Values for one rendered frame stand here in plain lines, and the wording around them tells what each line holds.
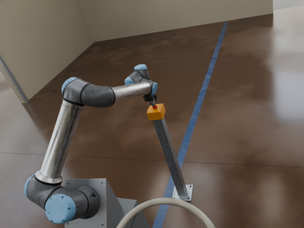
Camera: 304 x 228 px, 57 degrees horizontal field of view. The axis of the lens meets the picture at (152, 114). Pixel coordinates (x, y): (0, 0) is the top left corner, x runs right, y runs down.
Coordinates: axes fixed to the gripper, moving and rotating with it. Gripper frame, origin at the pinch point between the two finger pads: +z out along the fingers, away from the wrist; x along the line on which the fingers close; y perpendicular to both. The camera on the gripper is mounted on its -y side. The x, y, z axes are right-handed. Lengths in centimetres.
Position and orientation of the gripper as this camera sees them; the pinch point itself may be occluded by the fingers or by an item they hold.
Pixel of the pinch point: (154, 105)
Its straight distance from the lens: 225.3
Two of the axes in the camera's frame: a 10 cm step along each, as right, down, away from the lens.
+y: -2.2, 6.0, -7.7
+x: 9.4, -0.9, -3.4
